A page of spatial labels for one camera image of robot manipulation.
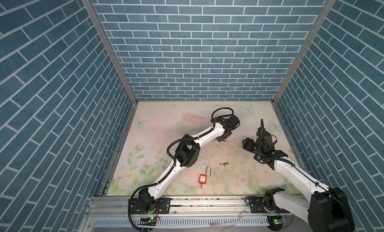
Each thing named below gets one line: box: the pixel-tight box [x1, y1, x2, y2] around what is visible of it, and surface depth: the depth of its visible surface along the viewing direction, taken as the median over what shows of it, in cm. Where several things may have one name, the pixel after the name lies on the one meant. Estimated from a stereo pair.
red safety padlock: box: [198, 166, 212, 185], surface depth 83 cm
